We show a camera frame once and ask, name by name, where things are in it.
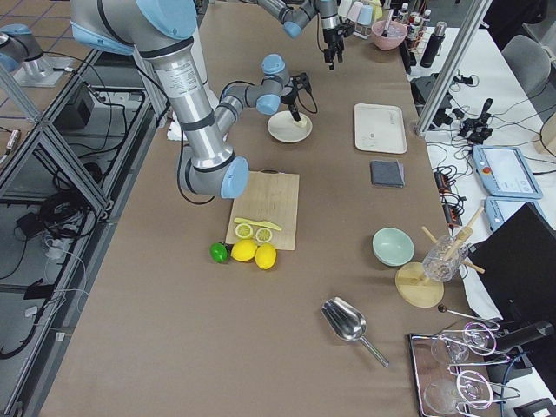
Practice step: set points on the bar spoon black ball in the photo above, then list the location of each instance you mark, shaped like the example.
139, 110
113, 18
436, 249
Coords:
444, 309

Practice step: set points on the mint green bowl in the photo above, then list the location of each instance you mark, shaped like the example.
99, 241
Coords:
392, 247

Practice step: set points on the cream round plate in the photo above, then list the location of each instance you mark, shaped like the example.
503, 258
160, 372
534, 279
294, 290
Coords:
281, 127

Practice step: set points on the yellow plastic knife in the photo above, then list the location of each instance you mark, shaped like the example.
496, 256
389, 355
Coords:
265, 224

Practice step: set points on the grey office chair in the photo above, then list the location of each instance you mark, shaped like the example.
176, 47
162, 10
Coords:
530, 62

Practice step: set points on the cream rectangular tray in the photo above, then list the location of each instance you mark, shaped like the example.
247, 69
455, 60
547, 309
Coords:
379, 128

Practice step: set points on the lemon half left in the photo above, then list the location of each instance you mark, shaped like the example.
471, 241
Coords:
244, 231

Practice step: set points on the light blue plastic cup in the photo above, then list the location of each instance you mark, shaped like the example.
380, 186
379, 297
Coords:
366, 14

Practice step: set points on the lemon half right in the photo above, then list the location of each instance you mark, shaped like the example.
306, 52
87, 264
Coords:
264, 235

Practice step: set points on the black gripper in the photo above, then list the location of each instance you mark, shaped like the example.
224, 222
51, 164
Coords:
329, 36
290, 98

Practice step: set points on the mirrored steel tray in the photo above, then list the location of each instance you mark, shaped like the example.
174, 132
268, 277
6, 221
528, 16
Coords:
426, 370

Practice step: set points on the whole yellow lemon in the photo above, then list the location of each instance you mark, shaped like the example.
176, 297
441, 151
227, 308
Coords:
244, 250
265, 256

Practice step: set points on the steel ice scoop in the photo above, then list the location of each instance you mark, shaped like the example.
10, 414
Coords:
350, 325

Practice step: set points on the clear textured glass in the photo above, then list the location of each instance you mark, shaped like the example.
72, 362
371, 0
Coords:
440, 268

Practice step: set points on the cocktail glass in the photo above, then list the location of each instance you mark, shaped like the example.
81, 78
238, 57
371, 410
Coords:
453, 347
464, 395

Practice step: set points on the pink bowl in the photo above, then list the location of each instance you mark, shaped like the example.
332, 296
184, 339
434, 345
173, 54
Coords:
384, 43

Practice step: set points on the wooden cutting board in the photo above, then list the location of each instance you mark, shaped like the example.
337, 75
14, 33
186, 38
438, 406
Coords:
272, 198

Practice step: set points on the upper cocktail glass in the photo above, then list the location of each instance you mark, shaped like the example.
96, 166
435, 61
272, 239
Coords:
453, 347

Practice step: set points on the black monitor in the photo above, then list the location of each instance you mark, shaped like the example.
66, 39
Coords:
519, 263

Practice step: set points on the light pink plastic cup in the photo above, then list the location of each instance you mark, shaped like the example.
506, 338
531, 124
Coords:
354, 11

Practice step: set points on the aluminium frame post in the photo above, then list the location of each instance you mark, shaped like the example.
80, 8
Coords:
461, 43

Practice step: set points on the whole yellow lemon right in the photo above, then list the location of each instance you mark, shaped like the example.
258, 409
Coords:
265, 256

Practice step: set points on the lower cocktail glass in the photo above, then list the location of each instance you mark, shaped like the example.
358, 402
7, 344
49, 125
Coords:
464, 395

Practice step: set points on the teach pendant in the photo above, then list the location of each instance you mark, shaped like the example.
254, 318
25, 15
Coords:
500, 209
504, 172

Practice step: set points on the grey folded cloth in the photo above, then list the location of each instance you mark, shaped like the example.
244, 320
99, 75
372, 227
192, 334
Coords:
387, 173

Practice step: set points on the pale mint plastic cup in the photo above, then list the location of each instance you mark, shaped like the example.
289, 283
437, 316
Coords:
344, 7

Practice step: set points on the black thermos bottle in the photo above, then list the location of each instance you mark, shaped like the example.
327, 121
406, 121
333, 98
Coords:
433, 45

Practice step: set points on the cream white bun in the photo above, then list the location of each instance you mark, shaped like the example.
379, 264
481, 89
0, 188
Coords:
303, 123

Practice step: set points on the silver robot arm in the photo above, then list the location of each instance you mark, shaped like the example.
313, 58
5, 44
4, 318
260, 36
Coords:
162, 32
294, 21

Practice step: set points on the green lime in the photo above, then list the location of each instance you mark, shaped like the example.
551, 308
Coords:
219, 252

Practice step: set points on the whole yellow lemon left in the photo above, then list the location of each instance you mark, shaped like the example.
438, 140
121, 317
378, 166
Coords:
244, 250

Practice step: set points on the lower teach pendant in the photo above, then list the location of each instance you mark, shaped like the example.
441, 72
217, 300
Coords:
500, 209

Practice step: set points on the upper teach pendant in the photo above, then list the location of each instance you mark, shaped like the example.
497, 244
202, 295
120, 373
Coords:
504, 172

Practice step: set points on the wooden cup tree stand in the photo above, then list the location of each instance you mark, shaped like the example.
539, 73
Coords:
423, 292

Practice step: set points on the clear fake ice cubes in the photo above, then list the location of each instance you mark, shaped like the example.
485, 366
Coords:
396, 30

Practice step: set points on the lemon half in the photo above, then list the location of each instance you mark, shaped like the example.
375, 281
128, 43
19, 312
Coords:
244, 231
264, 235

